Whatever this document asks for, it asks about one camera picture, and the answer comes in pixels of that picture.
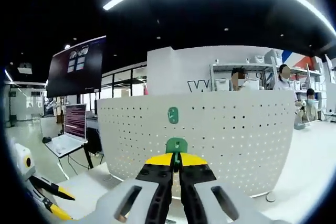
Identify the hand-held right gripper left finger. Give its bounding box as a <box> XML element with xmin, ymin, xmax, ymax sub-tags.
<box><xmin>77</xmin><ymin>152</ymin><xmax>176</xmax><ymax>224</ymax></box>

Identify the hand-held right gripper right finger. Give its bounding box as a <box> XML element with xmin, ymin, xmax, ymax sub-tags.
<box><xmin>178</xmin><ymin>152</ymin><xmax>279</xmax><ymax>224</ymax></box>

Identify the green hook assembly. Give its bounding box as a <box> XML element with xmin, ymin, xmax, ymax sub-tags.
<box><xmin>165</xmin><ymin>136</ymin><xmax>188</xmax><ymax>174</ymax></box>
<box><xmin>167</xmin><ymin>106</ymin><xmax>180</xmax><ymax>124</ymax></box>

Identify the white perforated mounting plate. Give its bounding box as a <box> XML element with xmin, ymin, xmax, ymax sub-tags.
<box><xmin>96</xmin><ymin>89</ymin><xmax>296</xmax><ymax>203</ymax></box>

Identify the black laptop stand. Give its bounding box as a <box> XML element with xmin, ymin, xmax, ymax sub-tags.
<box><xmin>56</xmin><ymin>142</ymin><xmax>95</xmax><ymax>180</ymax></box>

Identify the silver laptop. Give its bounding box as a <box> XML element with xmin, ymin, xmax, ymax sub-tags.
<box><xmin>44</xmin><ymin>103</ymin><xmax>89</xmax><ymax>159</ymax></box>

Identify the black office chair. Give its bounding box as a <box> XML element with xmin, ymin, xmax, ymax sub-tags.
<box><xmin>86</xmin><ymin>126</ymin><xmax>104</xmax><ymax>155</ymax></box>

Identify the large hanging dark monitor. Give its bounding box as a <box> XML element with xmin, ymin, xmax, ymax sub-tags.
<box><xmin>46</xmin><ymin>35</ymin><xmax>107</xmax><ymax>98</ymax></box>

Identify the metal storage shelf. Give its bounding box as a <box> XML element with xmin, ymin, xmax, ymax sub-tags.
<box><xmin>209</xmin><ymin>50</ymin><xmax>329</xmax><ymax>120</ymax></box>

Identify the black white plush toy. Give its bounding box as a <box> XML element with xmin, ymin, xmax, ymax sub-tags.
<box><xmin>295</xmin><ymin>100</ymin><xmax>308</xmax><ymax>123</ymax></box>

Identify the red blue wall banner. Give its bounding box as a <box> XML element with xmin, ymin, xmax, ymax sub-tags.
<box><xmin>282</xmin><ymin>49</ymin><xmax>316</xmax><ymax>68</ymax></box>

